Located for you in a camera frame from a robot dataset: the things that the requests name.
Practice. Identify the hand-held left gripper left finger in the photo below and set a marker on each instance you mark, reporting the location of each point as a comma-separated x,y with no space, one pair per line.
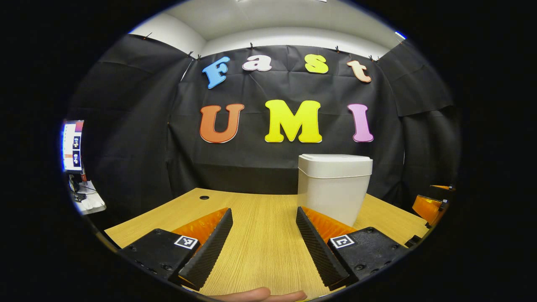
209,251

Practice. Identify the computer monitor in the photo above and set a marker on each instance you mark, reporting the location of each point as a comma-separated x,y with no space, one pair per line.
72,144

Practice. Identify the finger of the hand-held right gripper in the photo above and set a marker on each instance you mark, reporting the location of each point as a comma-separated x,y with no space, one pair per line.
442,187
426,207

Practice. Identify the black backdrop cloth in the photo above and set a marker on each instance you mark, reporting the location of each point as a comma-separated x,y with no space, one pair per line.
159,138

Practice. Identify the wooden desktop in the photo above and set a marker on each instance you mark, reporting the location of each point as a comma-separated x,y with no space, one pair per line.
260,226

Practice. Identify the white desktop garbage bin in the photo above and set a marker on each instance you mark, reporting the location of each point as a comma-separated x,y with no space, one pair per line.
333,193

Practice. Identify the white side table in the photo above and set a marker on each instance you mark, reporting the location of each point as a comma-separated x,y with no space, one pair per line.
90,203

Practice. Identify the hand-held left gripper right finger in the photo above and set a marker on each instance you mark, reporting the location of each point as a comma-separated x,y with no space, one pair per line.
319,256

